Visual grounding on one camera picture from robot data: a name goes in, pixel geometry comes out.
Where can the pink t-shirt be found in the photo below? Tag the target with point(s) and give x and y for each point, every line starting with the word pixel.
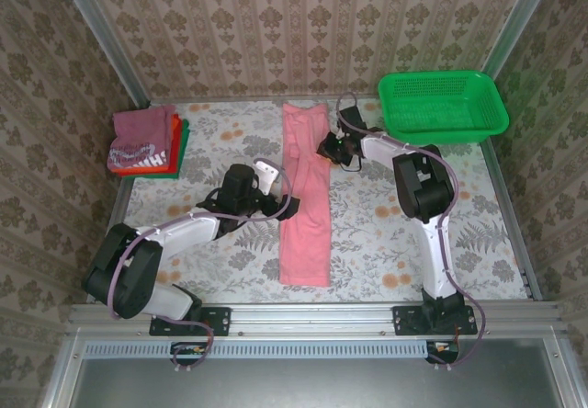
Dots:
pixel 305 233

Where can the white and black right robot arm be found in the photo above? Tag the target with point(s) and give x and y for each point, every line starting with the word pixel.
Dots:
pixel 422 187

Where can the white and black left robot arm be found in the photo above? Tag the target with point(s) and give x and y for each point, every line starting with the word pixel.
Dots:
pixel 184 233

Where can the green folded t-shirt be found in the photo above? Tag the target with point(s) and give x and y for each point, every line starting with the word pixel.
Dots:
pixel 184 139

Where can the orange folded t-shirt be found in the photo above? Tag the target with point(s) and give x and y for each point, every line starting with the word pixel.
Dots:
pixel 173 146

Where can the floral table cloth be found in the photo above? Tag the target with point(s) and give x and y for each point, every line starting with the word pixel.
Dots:
pixel 367 261

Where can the green plastic basket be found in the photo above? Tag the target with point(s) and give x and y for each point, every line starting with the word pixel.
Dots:
pixel 464 100

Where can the black electronics box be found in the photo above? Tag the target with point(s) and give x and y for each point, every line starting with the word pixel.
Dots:
pixel 188 350
pixel 443 350

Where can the grey metal sheet panel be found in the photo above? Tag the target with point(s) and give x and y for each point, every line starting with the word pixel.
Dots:
pixel 298 385

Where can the aluminium mounting rail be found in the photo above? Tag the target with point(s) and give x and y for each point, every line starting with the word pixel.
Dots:
pixel 312 318

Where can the aluminium table side rail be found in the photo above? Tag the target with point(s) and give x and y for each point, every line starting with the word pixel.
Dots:
pixel 514 224
pixel 117 206

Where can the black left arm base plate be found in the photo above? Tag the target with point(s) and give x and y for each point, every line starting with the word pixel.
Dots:
pixel 216 320

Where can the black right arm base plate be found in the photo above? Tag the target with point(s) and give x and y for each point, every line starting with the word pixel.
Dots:
pixel 409 320

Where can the aluminium frame post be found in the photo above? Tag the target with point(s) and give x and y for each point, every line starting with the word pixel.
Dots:
pixel 105 36
pixel 516 22

